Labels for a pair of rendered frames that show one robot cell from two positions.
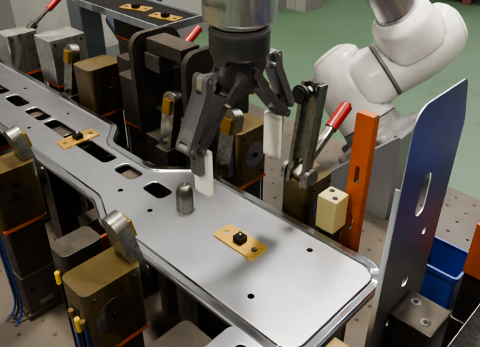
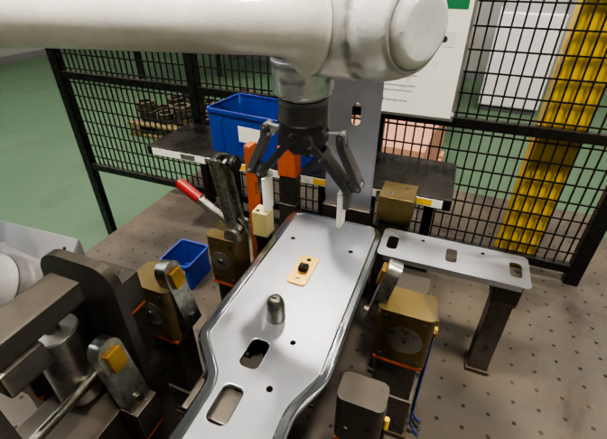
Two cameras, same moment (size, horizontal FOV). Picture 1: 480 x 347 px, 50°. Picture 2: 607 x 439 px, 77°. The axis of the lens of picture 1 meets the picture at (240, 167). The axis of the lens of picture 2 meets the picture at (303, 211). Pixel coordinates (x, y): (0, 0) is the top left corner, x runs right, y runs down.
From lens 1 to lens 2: 0.98 m
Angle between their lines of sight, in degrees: 89
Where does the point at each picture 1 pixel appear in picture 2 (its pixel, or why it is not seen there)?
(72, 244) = (369, 389)
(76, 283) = (432, 309)
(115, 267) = (400, 295)
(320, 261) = (301, 232)
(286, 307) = (348, 237)
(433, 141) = (360, 85)
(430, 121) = not seen: hidden behind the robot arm
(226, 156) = (190, 301)
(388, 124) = (24, 260)
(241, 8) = not seen: hidden behind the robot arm
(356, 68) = not seen: outside the picture
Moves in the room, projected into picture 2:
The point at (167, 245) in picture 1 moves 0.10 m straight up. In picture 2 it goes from (331, 308) to (334, 265)
